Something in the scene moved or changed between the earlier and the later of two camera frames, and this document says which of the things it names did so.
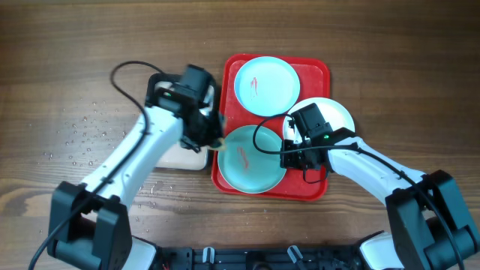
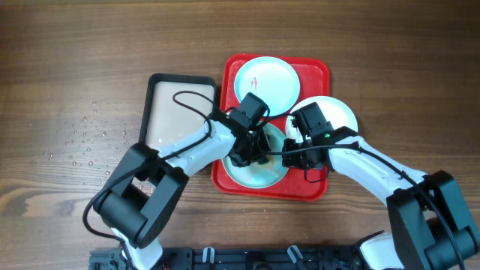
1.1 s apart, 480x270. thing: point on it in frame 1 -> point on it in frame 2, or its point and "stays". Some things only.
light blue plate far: [267, 86] stays
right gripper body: [297, 160] stays
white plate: [331, 110] stays
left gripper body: [201, 130] -> [250, 150]
